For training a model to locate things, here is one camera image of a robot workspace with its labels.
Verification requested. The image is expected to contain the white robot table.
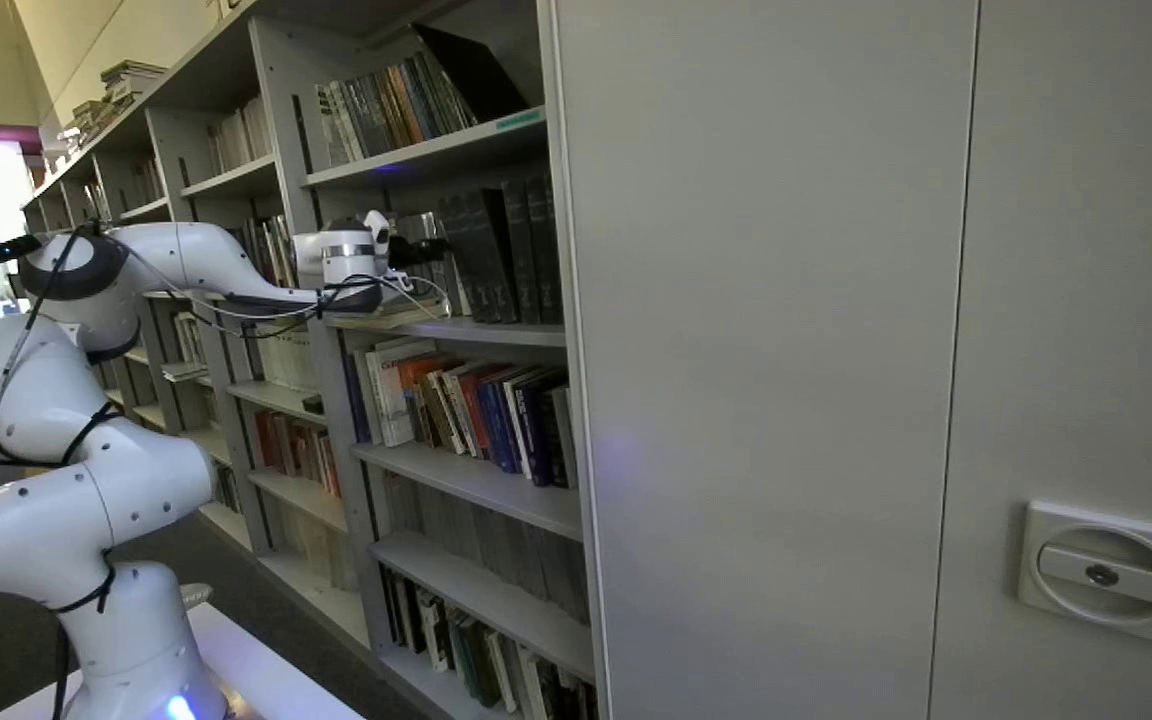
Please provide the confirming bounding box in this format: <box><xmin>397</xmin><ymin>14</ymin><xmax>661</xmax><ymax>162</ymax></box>
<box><xmin>0</xmin><ymin>606</ymin><xmax>365</xmax><ymax>720</ymax></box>

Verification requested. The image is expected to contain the grey metal bookshelf right unit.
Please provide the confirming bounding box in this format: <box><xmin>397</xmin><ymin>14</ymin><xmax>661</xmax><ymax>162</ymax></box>
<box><xmin>253</xmin><ymin>0</ymin><xmax>600</xmax><ymax>720</ymax></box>

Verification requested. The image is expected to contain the grey metal bookshelf left unit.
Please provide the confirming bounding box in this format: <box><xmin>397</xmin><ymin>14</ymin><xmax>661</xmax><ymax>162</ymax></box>
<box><xmin>17</xmin><ymin>91</ymin><xmax>373</xmax><ymax>658</ymax></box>

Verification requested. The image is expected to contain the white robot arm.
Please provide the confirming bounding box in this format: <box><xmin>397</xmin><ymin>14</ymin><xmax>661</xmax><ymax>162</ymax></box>
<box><xmin>0</xmin><ymin>219</ymin><xmax>374</xmax><ymax>720</ymax></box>

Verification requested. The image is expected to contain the pile of flat books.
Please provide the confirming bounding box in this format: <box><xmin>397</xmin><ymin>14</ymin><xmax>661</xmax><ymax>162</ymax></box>
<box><xmin>325</xmin><ymin>310</ymin><xmax>445</xmax><ymax>335</ymax></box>

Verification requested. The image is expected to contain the white cabinet lock handle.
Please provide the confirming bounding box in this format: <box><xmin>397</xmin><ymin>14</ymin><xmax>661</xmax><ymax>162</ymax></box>
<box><xmin>1014</xmin><ymin>501</ymin><xmax>1152</xmax><ymax>644</ymax></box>

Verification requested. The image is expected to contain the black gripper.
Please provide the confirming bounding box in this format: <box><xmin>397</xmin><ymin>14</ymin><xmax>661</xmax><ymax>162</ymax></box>
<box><xmin>388</xmin><ymin>235</ymin><xmax>447</xmax><ymax>268</ymax></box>

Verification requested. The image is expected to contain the grey metal bookshelf unit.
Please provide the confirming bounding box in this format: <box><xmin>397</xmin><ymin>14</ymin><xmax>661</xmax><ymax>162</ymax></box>
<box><xmin>253</xmin><ymin>0</ymin><xmax>600</xmax><ymax>720</ymax></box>
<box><xmin>17</xmin><ymin>91</ymin><xmax>373</xmax><ymax>658</ymax></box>

